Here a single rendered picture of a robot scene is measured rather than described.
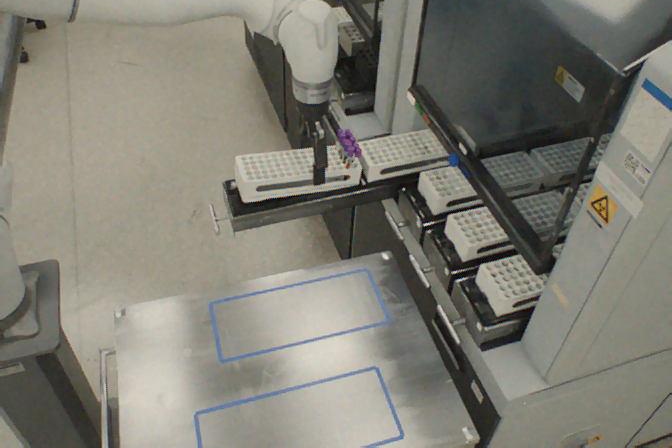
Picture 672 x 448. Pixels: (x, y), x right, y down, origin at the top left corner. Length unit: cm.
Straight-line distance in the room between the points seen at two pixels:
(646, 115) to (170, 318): 92
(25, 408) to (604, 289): 133
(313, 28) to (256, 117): 189
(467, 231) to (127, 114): 220
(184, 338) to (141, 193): 158
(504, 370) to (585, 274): 33
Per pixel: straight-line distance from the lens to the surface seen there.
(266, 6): 136
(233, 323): 126
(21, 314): 150
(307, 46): 125
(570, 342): 123
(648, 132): 95
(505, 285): 131
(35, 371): 160
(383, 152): 157
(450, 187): 150
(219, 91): 331
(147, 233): 259
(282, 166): 147
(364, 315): 126
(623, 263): 107
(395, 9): 164
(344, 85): 187
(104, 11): 112
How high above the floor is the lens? 185
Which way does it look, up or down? 44 degrees down
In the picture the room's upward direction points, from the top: 3 degrees clockwise
